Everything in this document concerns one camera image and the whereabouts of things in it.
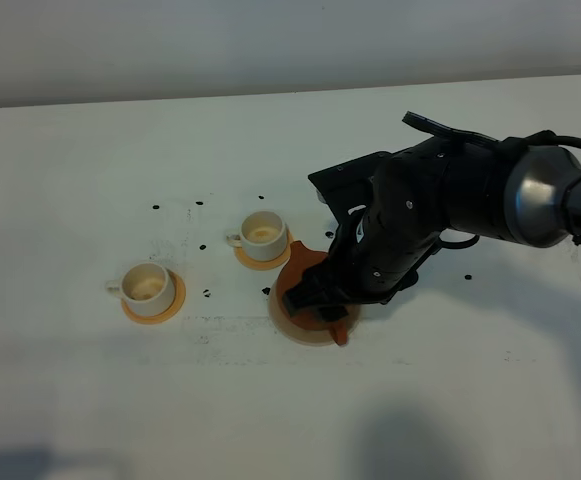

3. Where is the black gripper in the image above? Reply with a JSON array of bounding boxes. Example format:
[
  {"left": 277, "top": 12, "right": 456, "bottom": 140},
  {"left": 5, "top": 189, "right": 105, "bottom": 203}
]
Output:
[{"left": 283, "top": 209, "right": 445, "bottom": 322}]

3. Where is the brown clay teapot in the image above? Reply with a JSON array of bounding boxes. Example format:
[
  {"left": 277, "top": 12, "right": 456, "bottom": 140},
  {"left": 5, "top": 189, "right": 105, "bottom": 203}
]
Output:
[{"left": 276, "top": 241, "right": 349, "bottom": 345}]

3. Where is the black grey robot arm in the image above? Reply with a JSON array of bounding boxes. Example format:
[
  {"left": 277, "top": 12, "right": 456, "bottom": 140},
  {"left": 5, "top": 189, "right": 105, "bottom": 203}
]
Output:
[{"left": 281, "top": 131, "right": 581, "bottom": 322}]

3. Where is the beige round teapot trivet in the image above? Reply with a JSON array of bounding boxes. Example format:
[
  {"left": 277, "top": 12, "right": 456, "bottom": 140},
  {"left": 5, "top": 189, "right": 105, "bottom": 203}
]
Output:
[{"left": 268, "top": 281, "right": 361, "bottom": 347}]

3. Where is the orange coaster far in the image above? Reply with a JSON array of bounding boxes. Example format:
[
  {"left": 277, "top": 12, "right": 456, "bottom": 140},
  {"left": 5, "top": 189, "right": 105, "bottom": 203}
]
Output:
[{"left": 233, "top": 231, "right": 294, "bottom": 271}]

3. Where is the orange coaster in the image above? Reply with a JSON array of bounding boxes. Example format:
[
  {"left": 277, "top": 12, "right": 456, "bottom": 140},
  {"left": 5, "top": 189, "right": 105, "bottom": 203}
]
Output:
[
  {"left": 233, "top": 231, "right": 294, "bottom": 271},
  {"left": 120, "top": 270, "right": 186, "bottom": 325}
]

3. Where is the white teacup far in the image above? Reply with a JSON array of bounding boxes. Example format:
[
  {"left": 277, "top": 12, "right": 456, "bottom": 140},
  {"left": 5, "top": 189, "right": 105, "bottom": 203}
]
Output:
[{"left": 225, "top": 210, "right": 288, "bottom": 262}]

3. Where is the white teacup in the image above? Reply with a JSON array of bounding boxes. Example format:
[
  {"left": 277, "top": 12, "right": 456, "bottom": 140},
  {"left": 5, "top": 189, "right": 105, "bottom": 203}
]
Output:
[
  {"left": 105, "top": 262, "right": 176, "bottom": 318},
  {"left": 225, "top": 210, "right": 288, "bottom": 262}
]

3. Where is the orange coaster near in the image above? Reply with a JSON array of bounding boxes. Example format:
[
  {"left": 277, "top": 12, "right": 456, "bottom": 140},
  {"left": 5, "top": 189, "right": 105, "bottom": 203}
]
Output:
[{"left": 120, "top": 270, "right": 186, "bottom": 325}]

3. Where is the white teacup near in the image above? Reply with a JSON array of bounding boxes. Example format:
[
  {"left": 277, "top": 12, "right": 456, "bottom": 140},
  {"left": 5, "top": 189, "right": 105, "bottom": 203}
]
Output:
[{"left": 105, "top": 262, "right": 176, "bottom": 318}]

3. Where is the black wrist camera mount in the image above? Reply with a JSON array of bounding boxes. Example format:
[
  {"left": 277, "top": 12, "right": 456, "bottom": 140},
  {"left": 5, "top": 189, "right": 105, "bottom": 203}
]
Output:
[{"left": 308, "top": 151, "right": 391, "bottom": 223}]

